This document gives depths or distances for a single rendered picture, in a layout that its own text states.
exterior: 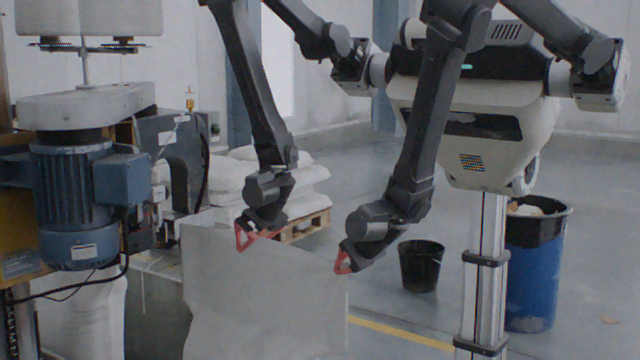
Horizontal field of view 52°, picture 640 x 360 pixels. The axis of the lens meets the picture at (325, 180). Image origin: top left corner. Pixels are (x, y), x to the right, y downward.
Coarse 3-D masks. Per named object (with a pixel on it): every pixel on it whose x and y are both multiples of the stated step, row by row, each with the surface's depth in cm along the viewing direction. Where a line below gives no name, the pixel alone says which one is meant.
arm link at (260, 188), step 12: (288, 156) 138; (264, 168) 141; (276, 168) 140; (288, 168) 139; (252, 180) 134; (264, 180) 136; (252, 192) 135; (264, 192) 134; (276, 192) 137; (252, 204) 136; (264, 204) 136
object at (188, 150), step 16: (160, 112) 167; (176, 112) 167; (144, 128) 157; (160, 128) 161; (192, 128) 170; (144, 144) 158; (176, 144) 166; (192, 144) 171; (176, 160) 170; (192, 160) 171; (176, 176) 174; (192, 176) 173; (176, 192) 175; (192, 192) 173; (208, 192) 178; (144, 208) 160; (176, 208) 176; (192, 208) 174; (208, 208) 179; (144, 224) 161
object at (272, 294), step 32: (192, 224) 160; (192, 256) 162; (224, 256) 153; (256, 256) 145; (288, 256) 141; (320, 256) 138; (192, 288) 164; (224, 288) 155; (256, 288) 147; (288, 288) 143; (320, 288) 139; (192, 320) 163; (224, 320) 156; (256, 320) 149; (288, 320) 144; (320, 320) 141; (192, 352) 159; (224, 352) 152; (256, 352) 149; (288, 352) 145; (320, 352) 142
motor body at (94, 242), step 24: (48, 144) 123; (72, 144) 123; (96, 144) 124; (48, 168) 122; (72, 168) 122; (48, 192) 122; (72, 192) 123; (48, 216) 125; (72, 216) 124; (96, 216) 127; (48, 240) 125; (72, 240) 124; (96, 240) 126; (48, 264) 127; (72, 264) 125; (96, 264) 128
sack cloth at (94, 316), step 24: (48, 288) 187; (72, 288) 183; (96, 288) 182; (120, 288) 188; (48, 312) 187; (72, 312) 182; (96, 312) 184; (120, 312) 191; (48, 336) 187; (72, 336) 184; (96, 336) 186; (120, 336) 193
